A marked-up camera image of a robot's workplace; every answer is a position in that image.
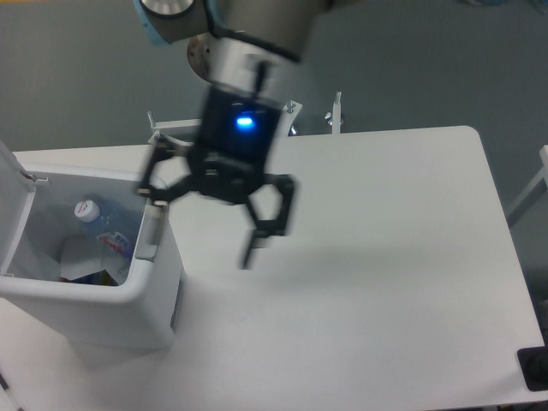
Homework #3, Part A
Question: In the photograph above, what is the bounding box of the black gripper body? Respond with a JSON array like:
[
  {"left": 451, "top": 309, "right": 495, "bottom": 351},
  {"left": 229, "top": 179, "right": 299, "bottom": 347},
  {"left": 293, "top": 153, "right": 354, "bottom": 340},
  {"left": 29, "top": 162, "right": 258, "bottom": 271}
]
[{"left": 188, "top": 86, "right": 285, "bottom": 204}]

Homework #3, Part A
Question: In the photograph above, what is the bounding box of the crushed clear plastic bottle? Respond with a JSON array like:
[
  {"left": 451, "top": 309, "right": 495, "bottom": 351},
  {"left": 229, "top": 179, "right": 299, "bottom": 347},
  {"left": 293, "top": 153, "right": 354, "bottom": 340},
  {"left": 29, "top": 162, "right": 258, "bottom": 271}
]
[{"left": 74, "top": 197, "right": 140, "bottom": 285}]

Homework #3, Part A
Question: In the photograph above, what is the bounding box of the crushed white paper carton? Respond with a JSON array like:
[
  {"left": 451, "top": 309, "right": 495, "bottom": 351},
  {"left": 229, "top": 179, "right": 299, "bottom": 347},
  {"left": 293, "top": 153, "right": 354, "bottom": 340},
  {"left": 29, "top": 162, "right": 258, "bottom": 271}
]
[{"left": 60, "top": 236, "right": 104, "bottom": 285}]

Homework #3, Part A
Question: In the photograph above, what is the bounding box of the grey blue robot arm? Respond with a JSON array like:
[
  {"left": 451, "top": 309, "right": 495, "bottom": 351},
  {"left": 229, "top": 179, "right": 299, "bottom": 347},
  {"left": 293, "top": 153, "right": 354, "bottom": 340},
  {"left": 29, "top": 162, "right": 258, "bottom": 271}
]
[{"left": 134, "top": 1, "right": 332, "bottom": 268}]

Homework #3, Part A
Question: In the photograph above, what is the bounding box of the white trash can lid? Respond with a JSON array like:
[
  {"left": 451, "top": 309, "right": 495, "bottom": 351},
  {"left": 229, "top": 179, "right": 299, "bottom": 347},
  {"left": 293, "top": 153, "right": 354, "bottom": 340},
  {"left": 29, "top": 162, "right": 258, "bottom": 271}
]
[{"left": 1, "top": 142, "right": 49, "bottom": 278}]

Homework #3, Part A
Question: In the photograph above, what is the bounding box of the white trash can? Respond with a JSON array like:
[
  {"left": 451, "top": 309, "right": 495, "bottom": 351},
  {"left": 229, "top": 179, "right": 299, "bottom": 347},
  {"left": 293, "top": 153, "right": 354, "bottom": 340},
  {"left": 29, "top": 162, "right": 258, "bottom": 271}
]
[{"left": 1, "top": 161, "right": 184, "bottom": 349}]

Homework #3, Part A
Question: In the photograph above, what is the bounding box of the black clamp at table edge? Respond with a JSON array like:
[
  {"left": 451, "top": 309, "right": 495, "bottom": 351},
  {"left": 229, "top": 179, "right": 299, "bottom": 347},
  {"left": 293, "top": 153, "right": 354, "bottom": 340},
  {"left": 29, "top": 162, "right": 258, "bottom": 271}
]
[{"left": 517, "top": 346, "right": 547, "bottom": 392}]

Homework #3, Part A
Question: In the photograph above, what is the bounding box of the white metal base frame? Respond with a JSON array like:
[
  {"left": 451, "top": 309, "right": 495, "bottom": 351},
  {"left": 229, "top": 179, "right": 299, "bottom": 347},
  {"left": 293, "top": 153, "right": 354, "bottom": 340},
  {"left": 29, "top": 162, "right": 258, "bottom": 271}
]
[{"left": 147, "top": 91, "right": 344, "bottom": 146}]

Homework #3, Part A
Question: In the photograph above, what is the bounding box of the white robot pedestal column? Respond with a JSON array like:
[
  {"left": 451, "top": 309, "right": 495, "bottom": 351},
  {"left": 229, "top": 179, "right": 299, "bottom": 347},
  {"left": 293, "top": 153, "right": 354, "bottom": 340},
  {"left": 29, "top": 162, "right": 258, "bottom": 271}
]
[{"left": 187, "top": 33, "right": 221, "bottom": 84}]

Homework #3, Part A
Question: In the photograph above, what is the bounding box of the white frame at right edge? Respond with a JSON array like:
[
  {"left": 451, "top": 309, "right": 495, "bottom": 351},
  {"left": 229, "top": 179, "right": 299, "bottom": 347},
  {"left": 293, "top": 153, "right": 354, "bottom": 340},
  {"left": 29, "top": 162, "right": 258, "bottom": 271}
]
[{"left": 506, "top": 145, "right": 547, "bottom": 227}]

